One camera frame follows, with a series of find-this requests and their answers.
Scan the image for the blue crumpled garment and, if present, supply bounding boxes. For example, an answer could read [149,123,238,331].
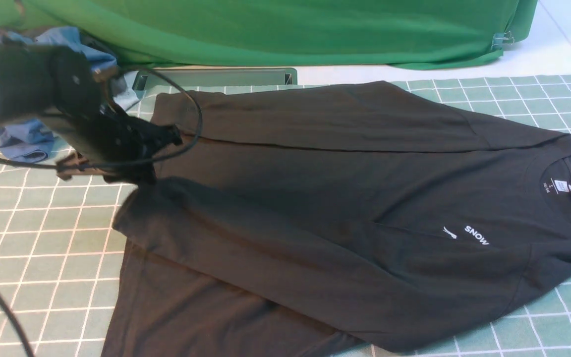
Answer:
[0,26,117,163]

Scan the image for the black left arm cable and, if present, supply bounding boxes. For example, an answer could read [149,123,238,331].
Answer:
[0,67,203,357]

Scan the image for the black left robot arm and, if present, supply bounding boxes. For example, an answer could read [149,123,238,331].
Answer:
[0,41,183,184]

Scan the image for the metal binder clip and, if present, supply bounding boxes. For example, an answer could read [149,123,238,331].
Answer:
[490,31,515,51]

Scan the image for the white crumpled garment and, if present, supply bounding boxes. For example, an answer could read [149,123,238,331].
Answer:
[0,26,140,109]

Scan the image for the dark gray long-sleeve top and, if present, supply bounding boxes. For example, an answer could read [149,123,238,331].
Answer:
[102,81,571,357]

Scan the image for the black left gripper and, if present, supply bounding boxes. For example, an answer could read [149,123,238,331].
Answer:
[43,110,183,184]

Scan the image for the green backdrop cloth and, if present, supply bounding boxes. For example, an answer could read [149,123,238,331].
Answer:
[0,0,537,70]

